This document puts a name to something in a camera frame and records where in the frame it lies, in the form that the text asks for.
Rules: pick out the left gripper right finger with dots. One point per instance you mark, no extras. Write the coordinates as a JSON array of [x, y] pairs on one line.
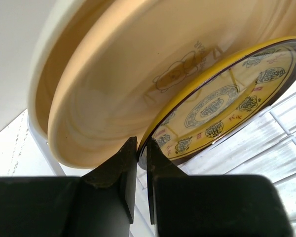
[[183, 205]]

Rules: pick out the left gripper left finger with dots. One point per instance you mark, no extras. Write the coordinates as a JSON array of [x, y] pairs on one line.
[[97, 204]]

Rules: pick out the rear yellow plastic plate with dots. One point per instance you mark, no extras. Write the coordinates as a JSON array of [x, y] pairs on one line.
[[137, 56]]

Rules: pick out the cream rear plate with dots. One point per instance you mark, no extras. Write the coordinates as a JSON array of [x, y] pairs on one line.
[[67, 24]]

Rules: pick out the white wire dish rack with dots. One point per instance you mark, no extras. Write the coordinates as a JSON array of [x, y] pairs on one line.
[[266, 146]]

